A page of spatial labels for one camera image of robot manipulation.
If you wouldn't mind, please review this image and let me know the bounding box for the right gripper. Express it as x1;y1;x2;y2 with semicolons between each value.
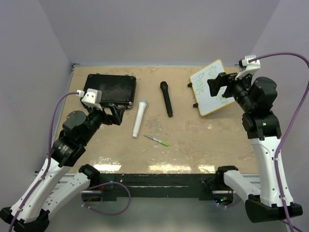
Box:
208;69;255;112

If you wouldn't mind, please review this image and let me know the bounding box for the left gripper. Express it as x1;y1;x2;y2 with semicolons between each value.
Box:
81;101;126;144

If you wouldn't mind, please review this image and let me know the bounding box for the yellow framed whiteboard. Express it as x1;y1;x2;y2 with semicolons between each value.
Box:
188;59;235;116

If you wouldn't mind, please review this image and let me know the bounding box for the green whiteboard marker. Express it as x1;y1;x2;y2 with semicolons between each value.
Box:
143;134;169;147

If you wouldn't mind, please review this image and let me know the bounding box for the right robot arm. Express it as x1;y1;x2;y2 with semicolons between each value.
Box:
207;72;303;223

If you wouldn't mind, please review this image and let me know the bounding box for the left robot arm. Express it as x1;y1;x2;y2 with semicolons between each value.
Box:
0;103;126;232

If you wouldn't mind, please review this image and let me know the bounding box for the black case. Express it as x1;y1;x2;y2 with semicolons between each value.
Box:
83;73;137;108

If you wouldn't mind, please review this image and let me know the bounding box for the white microphone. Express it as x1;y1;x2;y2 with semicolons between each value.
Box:
132;99;147;138

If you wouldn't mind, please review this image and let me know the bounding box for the black microphone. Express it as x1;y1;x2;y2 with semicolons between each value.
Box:
160;81;173;117

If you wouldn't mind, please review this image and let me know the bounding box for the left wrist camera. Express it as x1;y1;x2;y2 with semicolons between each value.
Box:
77;88;103;111

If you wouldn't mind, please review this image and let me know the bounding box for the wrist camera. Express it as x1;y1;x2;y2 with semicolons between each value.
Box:
77;88;103;111
235;55;261;80

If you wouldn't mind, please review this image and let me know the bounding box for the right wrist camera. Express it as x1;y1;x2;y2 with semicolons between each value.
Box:
235;55;261;80

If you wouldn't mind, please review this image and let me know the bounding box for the wire whiteboard stand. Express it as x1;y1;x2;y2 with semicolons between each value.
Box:
187;82;198;108

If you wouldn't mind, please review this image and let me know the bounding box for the aluminium table frame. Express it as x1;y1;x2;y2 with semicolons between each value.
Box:
19;63;297;232

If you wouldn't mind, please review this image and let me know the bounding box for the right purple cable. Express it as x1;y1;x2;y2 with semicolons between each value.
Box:
217;52;309;232

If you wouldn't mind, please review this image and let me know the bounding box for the purple cable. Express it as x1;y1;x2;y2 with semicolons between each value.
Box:
217;52;309;232
8;92;132;232

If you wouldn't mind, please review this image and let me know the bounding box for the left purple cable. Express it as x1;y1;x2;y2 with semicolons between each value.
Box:
8;92;132;232

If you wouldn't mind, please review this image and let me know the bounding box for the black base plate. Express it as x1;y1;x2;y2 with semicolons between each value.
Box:
71;173;244;203

